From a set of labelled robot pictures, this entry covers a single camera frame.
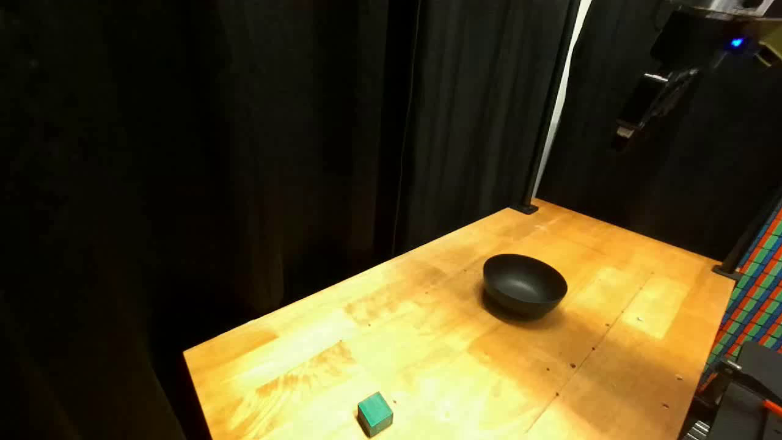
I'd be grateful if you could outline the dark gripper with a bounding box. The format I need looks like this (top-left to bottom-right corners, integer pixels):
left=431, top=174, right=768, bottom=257
left=612, top=66, right=703, bottom=152

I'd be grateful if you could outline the green block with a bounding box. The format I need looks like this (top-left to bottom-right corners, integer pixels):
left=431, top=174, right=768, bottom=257
left=355, top=392, right=396, bottom=439

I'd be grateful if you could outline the black bowl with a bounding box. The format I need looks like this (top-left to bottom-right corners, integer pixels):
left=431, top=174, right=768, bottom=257
left=481, top=253, right=569, bottom=320

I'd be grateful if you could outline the white vertical strip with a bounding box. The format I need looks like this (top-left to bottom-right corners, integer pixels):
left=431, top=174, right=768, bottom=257
left=527, top=0, right=594, bottom=205

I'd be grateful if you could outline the colourful checkered board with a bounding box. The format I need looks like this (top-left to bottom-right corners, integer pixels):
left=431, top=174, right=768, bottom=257
left=707, top=203, right=782, bottom=372

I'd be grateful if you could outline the black curtain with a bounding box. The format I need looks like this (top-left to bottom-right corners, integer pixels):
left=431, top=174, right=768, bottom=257
left=0, top=0, right=782, bottom=440

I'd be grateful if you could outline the black device with orange cable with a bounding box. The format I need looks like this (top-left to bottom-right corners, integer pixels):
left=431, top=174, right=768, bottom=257
left=678, top=341, right=782, bottom=440

